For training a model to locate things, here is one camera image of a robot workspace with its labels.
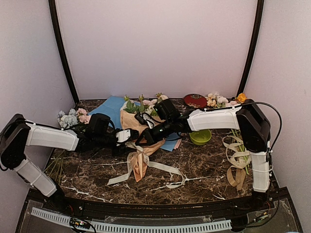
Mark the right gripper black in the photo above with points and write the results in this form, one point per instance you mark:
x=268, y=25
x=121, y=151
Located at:
x=149, y=137

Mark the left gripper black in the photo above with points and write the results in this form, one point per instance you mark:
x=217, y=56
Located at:
x=120, y=151

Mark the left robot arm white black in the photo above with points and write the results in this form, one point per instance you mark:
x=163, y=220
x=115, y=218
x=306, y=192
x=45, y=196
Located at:
x=20, y=133

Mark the left black frame post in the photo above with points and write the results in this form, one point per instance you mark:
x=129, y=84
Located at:
x=61, y=50

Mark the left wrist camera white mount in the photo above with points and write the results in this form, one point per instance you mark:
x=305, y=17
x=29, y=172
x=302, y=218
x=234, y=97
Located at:
x=127, y=135

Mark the white rose fake flower stem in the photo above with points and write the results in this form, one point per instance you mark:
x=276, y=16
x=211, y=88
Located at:
x=130, y=106

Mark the brown twine ribbon bundle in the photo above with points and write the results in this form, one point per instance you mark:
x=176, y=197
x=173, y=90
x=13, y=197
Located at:
x=239, y=158

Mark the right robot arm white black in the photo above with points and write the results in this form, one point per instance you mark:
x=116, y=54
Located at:
x=247, y=118

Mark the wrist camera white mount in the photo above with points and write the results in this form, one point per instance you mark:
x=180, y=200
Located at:
x=127, y=135
x=165, y=110

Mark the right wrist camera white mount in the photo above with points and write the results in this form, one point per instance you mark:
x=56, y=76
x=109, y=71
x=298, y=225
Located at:
x=165, y=110

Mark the right black frame post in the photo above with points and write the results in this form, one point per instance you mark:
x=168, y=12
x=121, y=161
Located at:
x=252, y=46

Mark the white printed ribbon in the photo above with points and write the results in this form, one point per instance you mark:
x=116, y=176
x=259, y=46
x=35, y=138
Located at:
x=138, y=161

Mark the pink rose fake flower stem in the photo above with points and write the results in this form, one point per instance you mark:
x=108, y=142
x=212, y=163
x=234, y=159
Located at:
x=147, y=106

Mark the blue wrapping paper sheet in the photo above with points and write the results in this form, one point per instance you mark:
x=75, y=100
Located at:
x=112, y=107

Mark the black frame post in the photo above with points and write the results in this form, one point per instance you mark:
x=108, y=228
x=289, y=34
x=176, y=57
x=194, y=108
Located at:
x=252, y=46
x=61, y=50

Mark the lime green bowl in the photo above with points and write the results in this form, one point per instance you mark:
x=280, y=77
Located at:
x=200, y=137

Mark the pile of fake flowers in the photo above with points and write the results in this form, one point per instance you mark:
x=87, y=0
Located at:
x=73, y=120
x=216, y=101

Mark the red round embroidered cushion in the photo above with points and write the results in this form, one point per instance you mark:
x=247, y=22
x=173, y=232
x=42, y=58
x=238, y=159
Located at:
x=195, y=101

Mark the white slotted cable duct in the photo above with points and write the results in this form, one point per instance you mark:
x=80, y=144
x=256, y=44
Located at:
x=133, y=225

